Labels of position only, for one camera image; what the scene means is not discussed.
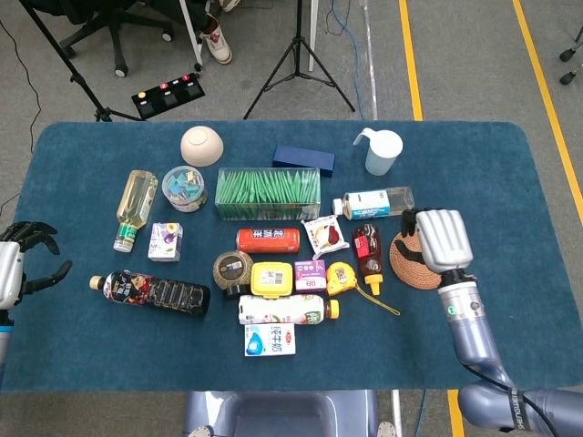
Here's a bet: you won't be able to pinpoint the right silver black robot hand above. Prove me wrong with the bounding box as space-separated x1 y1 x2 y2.
394 208 475 277

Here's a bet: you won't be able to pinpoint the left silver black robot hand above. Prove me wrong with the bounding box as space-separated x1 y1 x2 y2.
0 221 73 310

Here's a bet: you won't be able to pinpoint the yellow tape measure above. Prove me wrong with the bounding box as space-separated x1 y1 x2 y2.
325 261 401 317

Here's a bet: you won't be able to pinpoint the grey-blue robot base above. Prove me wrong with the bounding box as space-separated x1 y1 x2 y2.
181 390 404 437

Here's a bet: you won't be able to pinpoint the round woven rattan coaster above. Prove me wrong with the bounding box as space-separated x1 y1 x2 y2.
389 227 455 290

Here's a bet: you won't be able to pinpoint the honey bottle yellow nozzle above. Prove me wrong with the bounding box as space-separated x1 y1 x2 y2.
352 224 383 297

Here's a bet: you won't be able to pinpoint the clear bottle blue label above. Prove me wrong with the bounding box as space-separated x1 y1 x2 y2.
331 186 415 221

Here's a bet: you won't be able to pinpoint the blue felt table cover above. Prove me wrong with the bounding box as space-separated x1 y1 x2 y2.
0 120 583 393

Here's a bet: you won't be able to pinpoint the light blue pitcher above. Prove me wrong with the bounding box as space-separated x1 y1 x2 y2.
353 127 404 177

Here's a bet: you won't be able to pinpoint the white snack packet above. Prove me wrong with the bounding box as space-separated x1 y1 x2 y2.
300 215 351 261

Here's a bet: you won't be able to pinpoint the small purple white carton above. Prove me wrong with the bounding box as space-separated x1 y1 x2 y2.
294 259 328 292

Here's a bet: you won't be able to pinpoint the dark drink bottle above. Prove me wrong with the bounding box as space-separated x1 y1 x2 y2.
88 270 212 319

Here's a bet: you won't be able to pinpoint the pale yellow liquid bottle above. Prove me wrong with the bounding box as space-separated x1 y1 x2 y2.
112 169 159 253

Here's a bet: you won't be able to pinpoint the purple white juice carton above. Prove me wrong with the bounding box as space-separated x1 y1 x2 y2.
148 221 185 263

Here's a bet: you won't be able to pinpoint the dark blue box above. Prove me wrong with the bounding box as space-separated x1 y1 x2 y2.
271 145 336 178

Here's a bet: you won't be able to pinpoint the red soda can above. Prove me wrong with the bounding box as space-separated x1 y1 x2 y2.
236 227 302 254

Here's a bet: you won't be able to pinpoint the yellow lidded plastic box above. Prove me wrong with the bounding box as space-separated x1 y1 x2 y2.
250 261 294 300

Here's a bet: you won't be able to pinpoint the clear box of green packets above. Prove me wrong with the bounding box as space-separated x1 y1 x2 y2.
214 167 322 221

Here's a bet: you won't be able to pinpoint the white drink bottle yellow cap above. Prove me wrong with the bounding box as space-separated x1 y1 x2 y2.
238 293 341 326

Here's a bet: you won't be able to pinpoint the clear round tub of clips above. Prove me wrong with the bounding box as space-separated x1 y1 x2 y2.
161 165 209 213

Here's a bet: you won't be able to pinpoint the white blue milk carton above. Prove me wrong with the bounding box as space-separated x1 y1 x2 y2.
243 321 297 357

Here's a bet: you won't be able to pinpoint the seed jar black lid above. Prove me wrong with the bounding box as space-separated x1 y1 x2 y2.
212 249 254 300

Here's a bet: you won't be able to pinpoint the wheeled stand legs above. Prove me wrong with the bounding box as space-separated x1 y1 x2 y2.
558 34 583 86

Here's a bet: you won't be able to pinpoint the black slanted light stand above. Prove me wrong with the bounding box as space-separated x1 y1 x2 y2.
20 0 145 123

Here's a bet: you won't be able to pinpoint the beige bowl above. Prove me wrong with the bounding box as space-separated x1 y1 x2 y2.
179 126 225 168

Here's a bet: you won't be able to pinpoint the black foot pedal box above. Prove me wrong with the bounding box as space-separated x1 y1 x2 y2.
130 72 206 121

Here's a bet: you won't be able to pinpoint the black tripod stand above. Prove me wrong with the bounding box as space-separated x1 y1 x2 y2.
242 0 356 120

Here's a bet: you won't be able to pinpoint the black office chair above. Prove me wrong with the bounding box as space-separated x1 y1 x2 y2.
58 0 177 77

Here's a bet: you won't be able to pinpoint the blue floor cable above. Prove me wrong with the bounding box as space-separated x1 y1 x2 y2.
325 0 365 120

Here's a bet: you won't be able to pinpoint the white frame post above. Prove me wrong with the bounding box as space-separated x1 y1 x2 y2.
309 0 319 73
178 0 205 73

